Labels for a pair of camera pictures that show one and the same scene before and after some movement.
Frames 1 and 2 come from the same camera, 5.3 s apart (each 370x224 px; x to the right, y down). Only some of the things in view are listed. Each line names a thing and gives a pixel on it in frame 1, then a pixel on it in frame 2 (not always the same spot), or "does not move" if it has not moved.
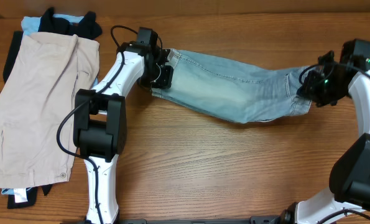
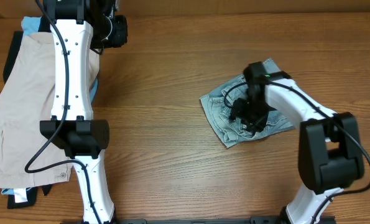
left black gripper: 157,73 → 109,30
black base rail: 255,219 does not move
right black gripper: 308,91 → 239,112
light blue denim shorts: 220,90 → 217,105
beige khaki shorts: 22,147 does not move
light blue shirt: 30,25 does not move
